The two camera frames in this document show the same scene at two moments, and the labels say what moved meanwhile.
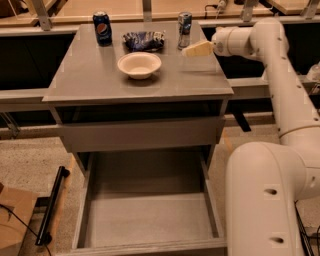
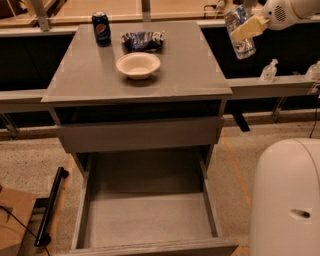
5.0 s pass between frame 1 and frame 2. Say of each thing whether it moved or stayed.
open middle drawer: stayed
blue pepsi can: stayed
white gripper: moved
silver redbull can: moved
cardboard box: stayed
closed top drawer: stayed
